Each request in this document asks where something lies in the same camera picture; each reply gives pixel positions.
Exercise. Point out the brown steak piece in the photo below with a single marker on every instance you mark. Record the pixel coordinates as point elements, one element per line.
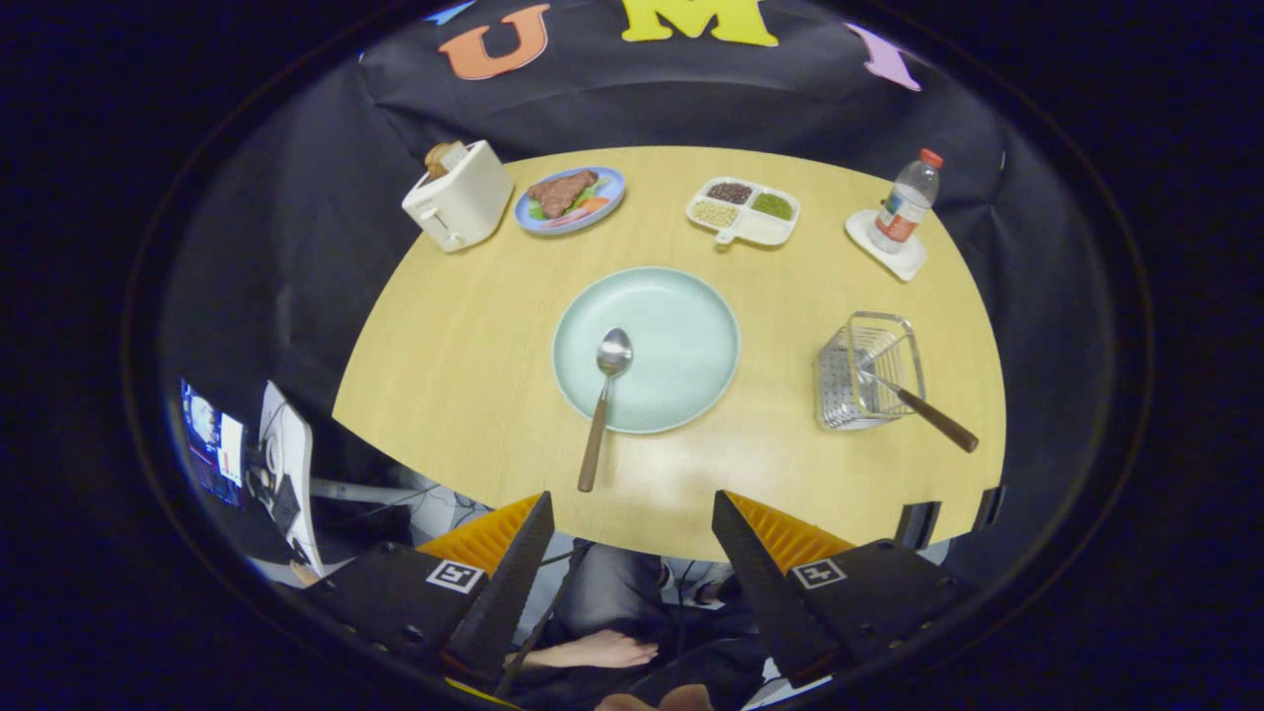
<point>561,193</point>

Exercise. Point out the clear plastic water bottle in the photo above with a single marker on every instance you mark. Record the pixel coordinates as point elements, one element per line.
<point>904,202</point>

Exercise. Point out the blue plate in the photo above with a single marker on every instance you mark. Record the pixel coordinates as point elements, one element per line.
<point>612,183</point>

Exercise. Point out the computer monitor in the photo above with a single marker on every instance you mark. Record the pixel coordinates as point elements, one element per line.
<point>209,444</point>

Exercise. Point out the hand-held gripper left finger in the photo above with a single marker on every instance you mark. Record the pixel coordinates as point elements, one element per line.
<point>504,592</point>

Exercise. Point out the black backdrop cloth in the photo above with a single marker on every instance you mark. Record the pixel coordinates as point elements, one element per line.
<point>296,227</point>

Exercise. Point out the black table clamp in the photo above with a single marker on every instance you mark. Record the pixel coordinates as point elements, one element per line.
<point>987,510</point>
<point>916,525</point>

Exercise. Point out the green beans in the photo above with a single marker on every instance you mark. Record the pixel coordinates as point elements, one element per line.
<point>773,206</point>

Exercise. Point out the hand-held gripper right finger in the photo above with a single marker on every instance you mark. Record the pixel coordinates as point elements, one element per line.
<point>762,592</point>

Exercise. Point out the white toaster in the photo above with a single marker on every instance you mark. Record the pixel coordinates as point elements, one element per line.
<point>464,202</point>

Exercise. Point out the white flat panel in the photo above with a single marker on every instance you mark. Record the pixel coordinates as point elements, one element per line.
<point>296,434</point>

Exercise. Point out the light green plate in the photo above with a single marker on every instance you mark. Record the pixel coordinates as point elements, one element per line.
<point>681,336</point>

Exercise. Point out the toasted bread slice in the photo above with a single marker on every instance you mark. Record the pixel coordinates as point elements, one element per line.
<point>441,158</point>

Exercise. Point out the white divided dish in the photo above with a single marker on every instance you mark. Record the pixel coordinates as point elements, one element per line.
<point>765,232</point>

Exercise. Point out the white square coaster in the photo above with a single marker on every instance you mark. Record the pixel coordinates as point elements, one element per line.
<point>904,265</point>

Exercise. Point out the pale yellow beans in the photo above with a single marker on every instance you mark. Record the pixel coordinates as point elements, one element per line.
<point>715,213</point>

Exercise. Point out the green lettuce leaf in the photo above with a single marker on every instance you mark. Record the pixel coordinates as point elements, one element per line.
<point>538,210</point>

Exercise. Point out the dark brown beans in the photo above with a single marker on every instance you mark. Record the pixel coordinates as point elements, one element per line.
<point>730,193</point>

